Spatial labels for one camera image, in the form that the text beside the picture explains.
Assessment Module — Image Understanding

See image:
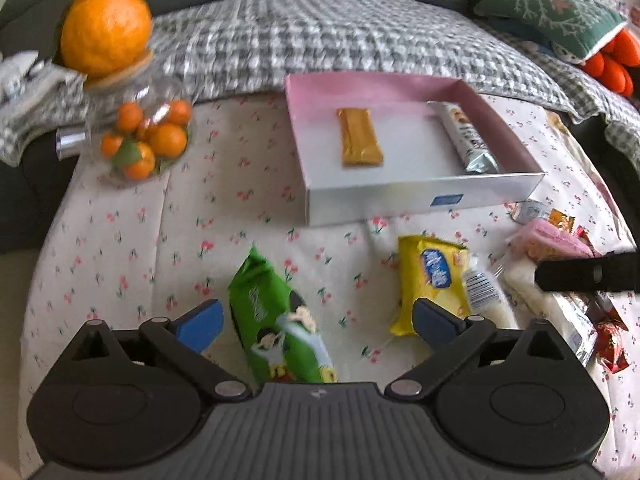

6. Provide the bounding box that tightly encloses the large orange citrus fruit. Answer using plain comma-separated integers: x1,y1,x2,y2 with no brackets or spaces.
60,0,153,78

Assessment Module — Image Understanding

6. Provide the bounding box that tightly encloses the small silver snack packet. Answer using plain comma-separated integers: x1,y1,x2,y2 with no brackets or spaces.
510,199,551,225

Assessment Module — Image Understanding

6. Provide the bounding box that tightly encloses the pile of small mandarins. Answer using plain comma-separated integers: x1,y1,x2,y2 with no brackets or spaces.
100,100,193,181

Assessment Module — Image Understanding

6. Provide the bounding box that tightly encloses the cherry print tablecloth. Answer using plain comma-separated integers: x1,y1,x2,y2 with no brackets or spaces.
17,92,640,480

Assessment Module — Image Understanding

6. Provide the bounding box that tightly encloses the grey checkered blanket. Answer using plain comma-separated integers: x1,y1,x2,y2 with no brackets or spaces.
0,0,640,166

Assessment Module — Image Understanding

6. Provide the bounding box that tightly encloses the orange plush toy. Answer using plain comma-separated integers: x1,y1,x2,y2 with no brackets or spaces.
580,30,640,96

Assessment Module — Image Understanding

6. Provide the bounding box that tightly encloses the wooden jar lid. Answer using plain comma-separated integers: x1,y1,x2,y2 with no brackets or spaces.
82,47,153,92

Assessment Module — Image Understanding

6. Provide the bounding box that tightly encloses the pink white cardboard box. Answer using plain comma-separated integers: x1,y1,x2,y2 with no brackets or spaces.
285,72,546,227

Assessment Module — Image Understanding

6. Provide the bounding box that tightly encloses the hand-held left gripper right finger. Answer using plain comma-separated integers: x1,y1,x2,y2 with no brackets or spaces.
384,297,567,402

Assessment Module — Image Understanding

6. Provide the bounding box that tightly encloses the green embroidered cushion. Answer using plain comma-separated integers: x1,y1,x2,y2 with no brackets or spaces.
472,0,628,63

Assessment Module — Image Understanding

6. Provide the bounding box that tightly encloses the green snack packet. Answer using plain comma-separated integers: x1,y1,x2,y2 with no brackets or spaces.
227,245,338,386

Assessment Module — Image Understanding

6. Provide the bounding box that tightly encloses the orange-brown snack bar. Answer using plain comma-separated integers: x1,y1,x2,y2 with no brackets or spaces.
336,108,385,167

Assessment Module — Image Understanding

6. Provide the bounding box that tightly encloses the yellow snack packet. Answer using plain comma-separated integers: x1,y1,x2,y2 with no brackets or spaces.
390,235,473,337

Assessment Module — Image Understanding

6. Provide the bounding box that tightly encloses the round glass jar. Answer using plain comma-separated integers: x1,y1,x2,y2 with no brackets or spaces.
85,55,198,186

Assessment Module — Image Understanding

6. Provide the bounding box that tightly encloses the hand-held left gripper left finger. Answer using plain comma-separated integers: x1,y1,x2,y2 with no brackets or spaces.
70,299,252,403

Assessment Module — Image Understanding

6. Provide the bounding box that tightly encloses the silver metal cylinder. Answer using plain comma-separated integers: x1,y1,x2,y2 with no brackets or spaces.
56,127,91,158

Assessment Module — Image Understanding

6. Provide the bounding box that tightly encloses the small red candy packet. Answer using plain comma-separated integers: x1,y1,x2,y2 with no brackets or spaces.
590,292,621,322

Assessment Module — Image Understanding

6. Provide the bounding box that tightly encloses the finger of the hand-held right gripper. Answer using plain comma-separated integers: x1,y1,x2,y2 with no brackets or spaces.
534,251,640,293

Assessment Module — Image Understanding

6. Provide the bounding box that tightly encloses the silver tube snack packet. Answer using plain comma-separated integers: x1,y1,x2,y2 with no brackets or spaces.
427,101,498,175

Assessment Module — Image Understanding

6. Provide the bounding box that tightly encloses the pink snack packet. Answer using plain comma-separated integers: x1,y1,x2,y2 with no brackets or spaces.
506,217,596,261

